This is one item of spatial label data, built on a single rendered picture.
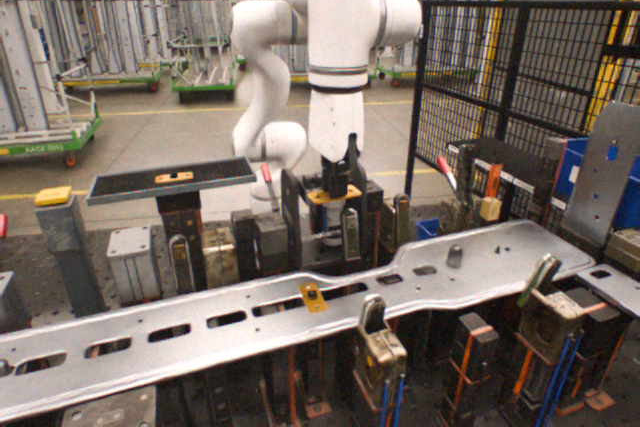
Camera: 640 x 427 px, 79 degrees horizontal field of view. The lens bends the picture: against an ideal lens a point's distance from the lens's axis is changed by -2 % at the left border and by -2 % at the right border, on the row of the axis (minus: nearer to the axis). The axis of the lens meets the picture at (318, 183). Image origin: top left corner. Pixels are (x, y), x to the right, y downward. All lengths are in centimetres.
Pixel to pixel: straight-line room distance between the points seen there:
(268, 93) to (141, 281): 54
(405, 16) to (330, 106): 15
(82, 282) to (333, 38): 84
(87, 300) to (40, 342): 28
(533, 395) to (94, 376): 82
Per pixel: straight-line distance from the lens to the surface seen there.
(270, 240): 90
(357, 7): 54
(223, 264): 86
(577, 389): 113
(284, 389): 90
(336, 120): 55
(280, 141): 119
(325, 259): 98
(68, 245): 106
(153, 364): 76
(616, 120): 112
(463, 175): 105
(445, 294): 87
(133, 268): 86
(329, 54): 54
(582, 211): 120
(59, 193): 103
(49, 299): 152
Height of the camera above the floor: 154
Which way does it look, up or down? 25 degrees down
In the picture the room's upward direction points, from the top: straight up
